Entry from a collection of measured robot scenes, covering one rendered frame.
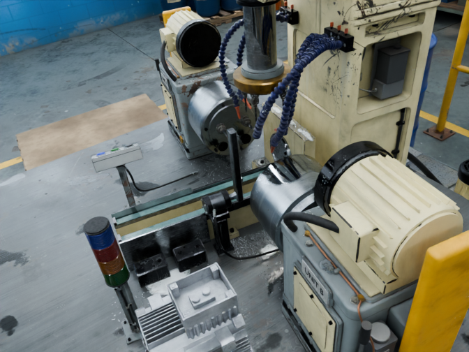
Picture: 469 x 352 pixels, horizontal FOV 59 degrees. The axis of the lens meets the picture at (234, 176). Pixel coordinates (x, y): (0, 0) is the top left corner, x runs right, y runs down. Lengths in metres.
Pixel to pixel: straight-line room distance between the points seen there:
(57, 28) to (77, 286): 5.54
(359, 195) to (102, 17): 6.27
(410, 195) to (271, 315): 0.63
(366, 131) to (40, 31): 5.76
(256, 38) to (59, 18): 5.64
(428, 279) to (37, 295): 1.18
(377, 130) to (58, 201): 1.27
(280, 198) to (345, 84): 0.39
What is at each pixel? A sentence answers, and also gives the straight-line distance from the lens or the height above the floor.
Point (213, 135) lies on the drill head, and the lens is 1.57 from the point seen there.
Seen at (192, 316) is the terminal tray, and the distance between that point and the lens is 0.87.
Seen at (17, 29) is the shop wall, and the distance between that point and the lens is 6.65.
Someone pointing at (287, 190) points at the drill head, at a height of 1.15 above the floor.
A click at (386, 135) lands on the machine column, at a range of 1.48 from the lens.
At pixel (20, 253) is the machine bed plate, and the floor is 0.80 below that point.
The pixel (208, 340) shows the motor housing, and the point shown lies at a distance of 0.93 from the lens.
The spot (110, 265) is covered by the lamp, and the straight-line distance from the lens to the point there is 1.06.
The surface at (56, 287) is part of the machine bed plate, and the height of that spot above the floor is 0.80.
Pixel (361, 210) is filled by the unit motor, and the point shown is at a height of 1.32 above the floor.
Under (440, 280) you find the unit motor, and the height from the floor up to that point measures 1.29.
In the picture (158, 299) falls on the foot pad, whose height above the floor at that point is 1.08.
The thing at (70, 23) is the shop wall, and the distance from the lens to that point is 6.76.
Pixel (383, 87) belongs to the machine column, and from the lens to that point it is 1.37.
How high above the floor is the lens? 1.85
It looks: 37 degrees down
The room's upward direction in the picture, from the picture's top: 6 degrees counter-clockwise
